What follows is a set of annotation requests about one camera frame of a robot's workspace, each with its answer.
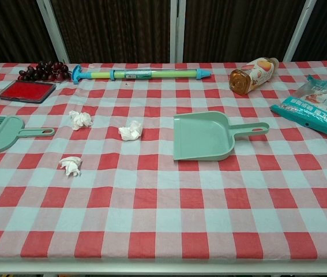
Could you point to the white tissue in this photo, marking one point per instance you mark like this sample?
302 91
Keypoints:
71 166
80 120
130 131

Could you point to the green plastic dustpan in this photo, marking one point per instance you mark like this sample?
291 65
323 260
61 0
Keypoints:
200 135

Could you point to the green plastic hand brush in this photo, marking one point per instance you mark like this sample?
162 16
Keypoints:
7 135

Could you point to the red white checked tablecloth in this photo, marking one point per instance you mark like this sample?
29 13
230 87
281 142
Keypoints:
163 202

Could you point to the blue green water pump toy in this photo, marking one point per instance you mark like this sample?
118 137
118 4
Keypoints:
140 74

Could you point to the peach tea plastic bottle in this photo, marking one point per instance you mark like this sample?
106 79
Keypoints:
249 76

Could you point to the dark red grape bunch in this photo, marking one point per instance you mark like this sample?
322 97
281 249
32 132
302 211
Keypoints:
45 70

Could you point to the red ink pad tray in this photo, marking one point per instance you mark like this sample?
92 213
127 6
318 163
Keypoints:
26 91

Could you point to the teal clear snack bag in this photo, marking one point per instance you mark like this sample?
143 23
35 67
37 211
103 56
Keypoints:
319 106

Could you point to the white partition frame post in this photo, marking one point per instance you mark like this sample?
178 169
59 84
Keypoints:
53 31
177 29
298 31

